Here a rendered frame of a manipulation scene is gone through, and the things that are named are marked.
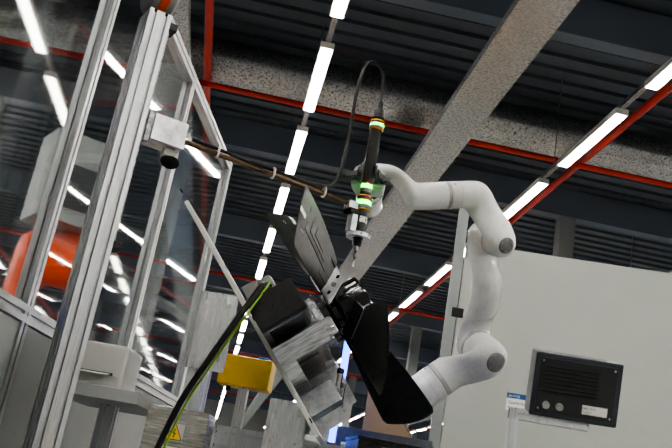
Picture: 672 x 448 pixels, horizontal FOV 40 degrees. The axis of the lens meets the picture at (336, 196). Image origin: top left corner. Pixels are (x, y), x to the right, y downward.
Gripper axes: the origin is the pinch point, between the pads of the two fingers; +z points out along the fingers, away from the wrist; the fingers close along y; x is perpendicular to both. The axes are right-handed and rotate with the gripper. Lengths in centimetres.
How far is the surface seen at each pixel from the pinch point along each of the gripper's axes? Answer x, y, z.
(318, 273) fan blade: -38.9, 6.6, 25.6
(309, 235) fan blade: -31.7, 9.6, 33.4
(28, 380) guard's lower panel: -77, 71, 30
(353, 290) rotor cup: -39.5, -2.2, 15.4
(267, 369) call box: -57, 23, -31
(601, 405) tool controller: -52, -78, -31
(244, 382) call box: -62, 29, -31
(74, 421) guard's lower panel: -83, 71, -10
